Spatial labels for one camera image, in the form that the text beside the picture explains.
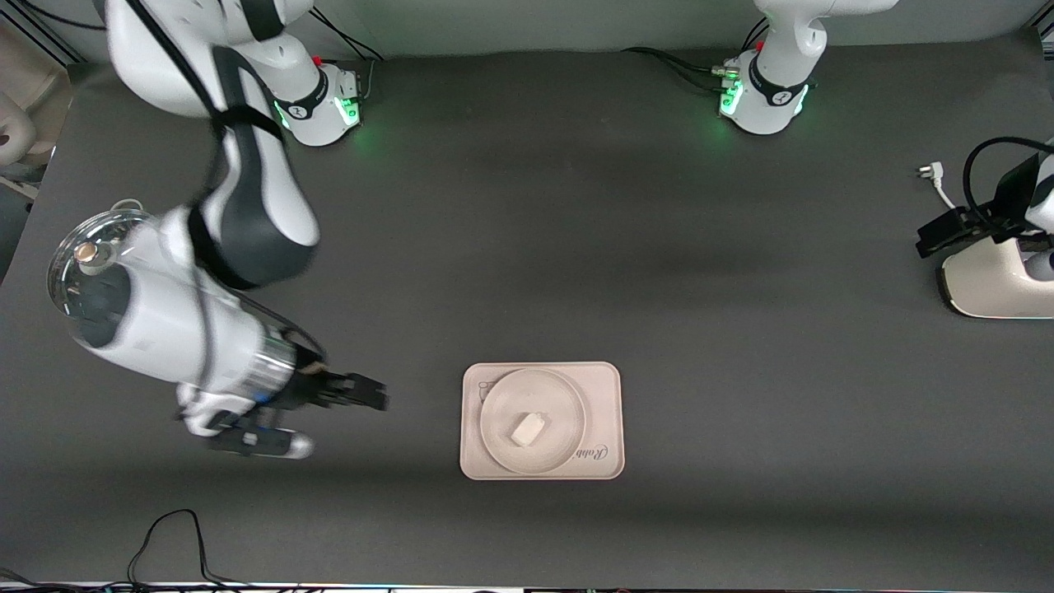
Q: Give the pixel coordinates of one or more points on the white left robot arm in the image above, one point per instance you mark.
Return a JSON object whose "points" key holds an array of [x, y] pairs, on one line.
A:
{"points": [[774, 99]]}

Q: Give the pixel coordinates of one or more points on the beige chair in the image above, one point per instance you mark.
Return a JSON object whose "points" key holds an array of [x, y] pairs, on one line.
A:
{"points": [[33, 91]]}

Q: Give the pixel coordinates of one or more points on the glass pot lid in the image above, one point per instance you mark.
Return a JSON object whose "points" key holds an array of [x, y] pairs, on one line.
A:
{"points": [[70, 280]]}

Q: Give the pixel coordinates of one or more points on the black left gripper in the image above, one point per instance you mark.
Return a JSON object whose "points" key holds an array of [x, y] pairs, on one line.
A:
{"points": [[1006, 203]]}

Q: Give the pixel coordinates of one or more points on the white toaster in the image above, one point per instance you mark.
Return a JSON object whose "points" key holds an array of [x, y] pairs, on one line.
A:
{"points": [[984, 284]]}

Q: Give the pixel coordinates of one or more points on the round cream plate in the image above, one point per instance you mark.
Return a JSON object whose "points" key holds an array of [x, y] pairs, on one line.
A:
{"points": [[510, 403]]}

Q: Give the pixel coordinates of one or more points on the small white steamed bun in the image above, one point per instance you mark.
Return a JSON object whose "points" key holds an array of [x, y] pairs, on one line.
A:
{"points": [[527, 430]]}

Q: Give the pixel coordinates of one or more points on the cream rectangular rabbit tray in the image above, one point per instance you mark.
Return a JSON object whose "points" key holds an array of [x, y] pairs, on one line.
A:
{"points": [[605, 395]]}

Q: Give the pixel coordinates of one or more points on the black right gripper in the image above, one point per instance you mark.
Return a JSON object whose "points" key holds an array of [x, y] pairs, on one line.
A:
{"points": [[310, 392]]}

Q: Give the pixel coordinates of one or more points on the aluminium frame rail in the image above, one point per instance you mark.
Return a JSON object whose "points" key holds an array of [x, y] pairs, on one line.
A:
{"points": [[1047, 31], [41, 37]]}

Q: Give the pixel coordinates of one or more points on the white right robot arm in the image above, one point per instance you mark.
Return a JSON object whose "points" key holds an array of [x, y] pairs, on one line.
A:
{"points": [[247, 206]]}

